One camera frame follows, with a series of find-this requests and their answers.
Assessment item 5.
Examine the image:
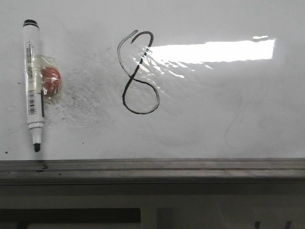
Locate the white black whiteboard marker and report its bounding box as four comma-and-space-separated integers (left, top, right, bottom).
23, 19, 45, 152

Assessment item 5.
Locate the red round magnet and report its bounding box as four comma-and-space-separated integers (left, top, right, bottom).
41, 66, 61, 97

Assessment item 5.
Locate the white whiteboard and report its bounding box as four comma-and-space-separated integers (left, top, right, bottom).
0, 0, 305, 184

